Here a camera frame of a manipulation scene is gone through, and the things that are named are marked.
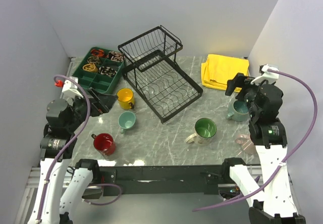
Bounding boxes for floral white green-inside mug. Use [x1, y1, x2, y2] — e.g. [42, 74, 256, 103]
[185, 118, 217, 146]

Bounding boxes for floral pink scrunchie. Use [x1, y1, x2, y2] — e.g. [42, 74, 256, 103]
[105, 51, 124, 62]

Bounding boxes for green compartment tray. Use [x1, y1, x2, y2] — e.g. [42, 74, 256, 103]
[72, 47, 125, 94]

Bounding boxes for black base bar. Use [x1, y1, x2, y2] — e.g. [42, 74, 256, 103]
[90, 165, 236, 195]

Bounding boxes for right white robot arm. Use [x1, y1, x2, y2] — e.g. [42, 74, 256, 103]
[221, 73, 306, 223]

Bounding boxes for orange black hair tie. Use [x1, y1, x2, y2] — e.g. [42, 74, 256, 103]
[90, 48, 105, 58]

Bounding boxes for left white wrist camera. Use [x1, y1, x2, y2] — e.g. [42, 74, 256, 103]
[55, 80, 83, 98]

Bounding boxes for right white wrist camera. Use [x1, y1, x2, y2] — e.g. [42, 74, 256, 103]
[251, 64, 279, 85]

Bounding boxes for red enamel mug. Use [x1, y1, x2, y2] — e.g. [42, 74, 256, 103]
[91, 133, 116, 156]

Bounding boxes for pink purple-inside mug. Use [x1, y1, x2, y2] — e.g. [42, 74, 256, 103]
[235, 134, 256, 155]

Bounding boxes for black floral scrunchie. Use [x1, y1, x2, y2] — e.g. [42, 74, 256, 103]
[98, 66, 119, 78]

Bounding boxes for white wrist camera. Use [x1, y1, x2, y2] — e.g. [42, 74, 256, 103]
[251, 64, 279, 85]
[55, 80, 83, 98]

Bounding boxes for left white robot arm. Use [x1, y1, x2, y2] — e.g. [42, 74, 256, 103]
[28, 88, 118, 223]

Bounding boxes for black wire dish rack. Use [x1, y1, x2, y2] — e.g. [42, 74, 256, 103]
[118, 25, 203, 123]

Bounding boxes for mint green cup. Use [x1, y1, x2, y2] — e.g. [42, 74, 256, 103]
[118, 111, 136, 134]

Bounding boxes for teal glazed ceramic mug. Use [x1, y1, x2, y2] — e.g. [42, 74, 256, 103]
[226, 100, 249, 122]

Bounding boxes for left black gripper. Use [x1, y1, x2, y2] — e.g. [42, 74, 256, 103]
[66, 86, 118, 131]

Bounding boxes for yellow hair ties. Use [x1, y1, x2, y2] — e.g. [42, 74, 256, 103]
[82, 63, 98, 74]

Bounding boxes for folded yellow cloth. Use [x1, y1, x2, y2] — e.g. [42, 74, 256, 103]
[201, 54, 249, 91]

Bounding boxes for yellow enamel mug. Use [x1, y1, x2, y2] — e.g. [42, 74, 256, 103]
[117, 88, 135, 110]

